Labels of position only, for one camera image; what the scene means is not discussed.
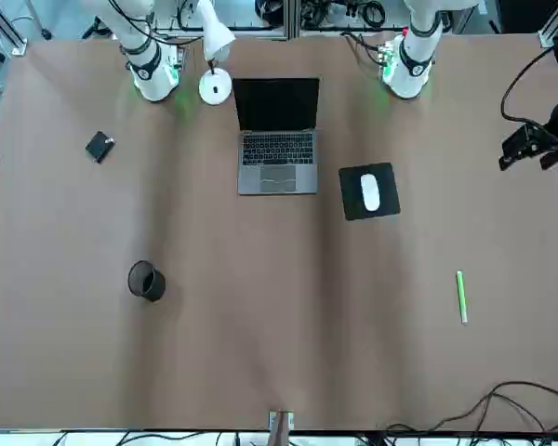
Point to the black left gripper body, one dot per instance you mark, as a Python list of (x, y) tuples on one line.
[(521, 141)]

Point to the green pen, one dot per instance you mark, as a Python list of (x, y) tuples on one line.
[(461, 297)]

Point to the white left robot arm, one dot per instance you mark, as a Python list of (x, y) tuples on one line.
[(411, 69)]

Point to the black mesh pen holder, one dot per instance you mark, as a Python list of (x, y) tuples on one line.
[(150, 284)]

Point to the small black box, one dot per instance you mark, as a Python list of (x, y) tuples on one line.
[(100, 146)]

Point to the green circuit board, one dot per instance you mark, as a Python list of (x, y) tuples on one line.
[(387, 58), (179, 65)]

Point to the white computer mouse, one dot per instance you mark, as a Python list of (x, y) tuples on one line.
[(370, 191)]

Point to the black mouse pad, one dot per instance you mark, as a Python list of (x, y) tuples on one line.
[(349, 195)]

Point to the grey laptop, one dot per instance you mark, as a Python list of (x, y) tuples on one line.
[(276, 158)]

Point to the white desk lamp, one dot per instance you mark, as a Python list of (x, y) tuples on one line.
[(214, 88)]

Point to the aluminium frame profile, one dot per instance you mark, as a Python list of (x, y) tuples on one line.
[(555, 32), (9, 32)]

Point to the grey frame post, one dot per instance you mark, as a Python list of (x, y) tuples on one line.
[(291, 18)]

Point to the aluminium camera post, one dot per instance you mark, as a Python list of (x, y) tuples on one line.
[(281, 420)]

